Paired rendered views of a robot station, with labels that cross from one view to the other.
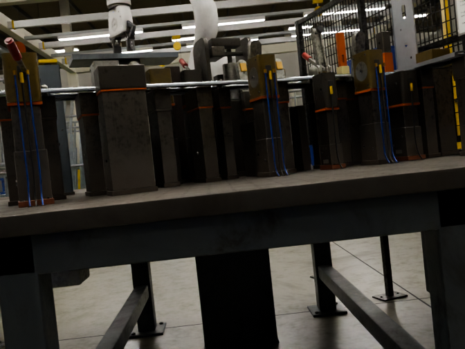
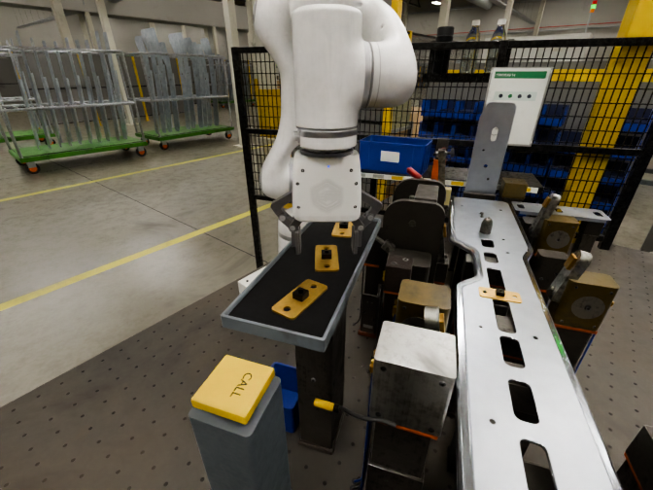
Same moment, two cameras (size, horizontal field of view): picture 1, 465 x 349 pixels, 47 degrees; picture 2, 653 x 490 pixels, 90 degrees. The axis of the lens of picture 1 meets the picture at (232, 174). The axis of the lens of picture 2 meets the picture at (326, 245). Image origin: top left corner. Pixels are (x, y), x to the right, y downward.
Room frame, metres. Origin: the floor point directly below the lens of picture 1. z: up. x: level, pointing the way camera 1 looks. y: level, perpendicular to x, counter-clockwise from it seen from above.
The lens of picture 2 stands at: (1.61, 0.70, 1.43)
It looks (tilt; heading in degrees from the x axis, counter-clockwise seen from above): 28 degrees down; 310
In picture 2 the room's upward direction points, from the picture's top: straight up
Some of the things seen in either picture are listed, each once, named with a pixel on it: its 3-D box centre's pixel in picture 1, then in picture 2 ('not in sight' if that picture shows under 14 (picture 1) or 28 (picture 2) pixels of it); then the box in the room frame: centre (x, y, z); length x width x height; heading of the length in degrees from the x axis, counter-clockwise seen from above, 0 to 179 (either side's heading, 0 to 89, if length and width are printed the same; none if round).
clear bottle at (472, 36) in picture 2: not in sight; (471, 48); (2.20, -0.99, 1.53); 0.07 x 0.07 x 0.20
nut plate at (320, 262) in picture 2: not in sight; (326, 255); (1.91, 0.34, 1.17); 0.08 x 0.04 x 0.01; 131
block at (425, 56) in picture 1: (437, 103); (503, 223); (1.85, -0.73, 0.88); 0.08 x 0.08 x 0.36; 22
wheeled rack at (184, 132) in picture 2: not in sight; (181, 100); (9.16, -3.24, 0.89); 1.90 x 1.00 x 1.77; 94
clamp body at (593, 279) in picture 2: (268, 117); (569, 340); (1.54, -0.12, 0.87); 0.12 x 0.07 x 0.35; 22
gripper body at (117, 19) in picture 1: (120, 21); (326, 180); (1.91, 0.34, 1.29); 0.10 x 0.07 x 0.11; 41
